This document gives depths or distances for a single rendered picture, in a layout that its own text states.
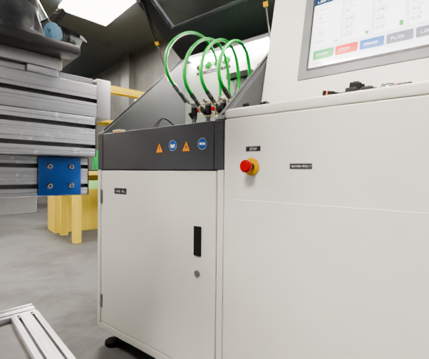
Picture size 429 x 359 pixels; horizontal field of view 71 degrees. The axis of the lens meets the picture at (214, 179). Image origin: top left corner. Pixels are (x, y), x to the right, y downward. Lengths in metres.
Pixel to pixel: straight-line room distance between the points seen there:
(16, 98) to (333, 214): 0.74
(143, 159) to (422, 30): 0.99
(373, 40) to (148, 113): 1.04
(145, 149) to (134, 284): 0.55
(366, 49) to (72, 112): 0.87
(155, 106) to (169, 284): 0.92
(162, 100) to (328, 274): 1.23
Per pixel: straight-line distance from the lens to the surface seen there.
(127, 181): 1.30
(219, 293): 1.03
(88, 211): 4.43
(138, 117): 1.58
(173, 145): 1.10
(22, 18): 0.77
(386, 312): 0.84
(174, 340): 1.24
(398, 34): 1.13
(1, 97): 0.71
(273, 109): 0.89
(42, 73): 0.75
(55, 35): 1.48
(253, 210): 0.90
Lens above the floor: 0.78
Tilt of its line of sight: 1 degrees down
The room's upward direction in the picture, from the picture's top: 1 degrees clockwise
